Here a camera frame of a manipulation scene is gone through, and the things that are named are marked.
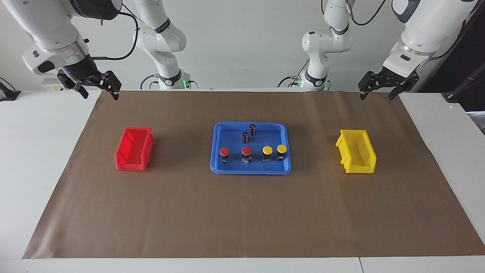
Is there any yellow plastic bin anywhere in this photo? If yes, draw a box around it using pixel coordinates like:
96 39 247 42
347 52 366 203
335 129 377 174

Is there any black tripod pole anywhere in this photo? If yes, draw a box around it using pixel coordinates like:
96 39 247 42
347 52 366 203
441 64 485 103

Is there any red plastic bin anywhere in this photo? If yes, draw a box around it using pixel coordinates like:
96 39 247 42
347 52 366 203
115 127 155 172

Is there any black clamp stand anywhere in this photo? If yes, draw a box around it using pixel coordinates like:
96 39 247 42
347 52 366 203
0 78 21 102

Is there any blue plastic tray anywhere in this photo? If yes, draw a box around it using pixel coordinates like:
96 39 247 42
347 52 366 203
210 121 292 175

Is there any brown paper mat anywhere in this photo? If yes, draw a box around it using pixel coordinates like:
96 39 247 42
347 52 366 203
22 90 485 259

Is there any white wall socket strip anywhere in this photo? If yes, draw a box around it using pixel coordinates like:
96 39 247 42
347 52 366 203
41 76 69 91

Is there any black base cable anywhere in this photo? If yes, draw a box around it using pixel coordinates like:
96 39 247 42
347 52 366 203
140 74 160 90
278 61 308 88

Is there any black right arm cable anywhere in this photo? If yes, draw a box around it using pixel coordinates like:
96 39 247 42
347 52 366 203
91 11 139 61

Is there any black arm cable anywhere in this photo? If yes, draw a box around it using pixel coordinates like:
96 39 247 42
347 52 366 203
91 11 139 61
343 0 387 27

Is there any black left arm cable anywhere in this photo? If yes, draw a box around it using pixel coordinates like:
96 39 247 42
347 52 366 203
343 0 387 27

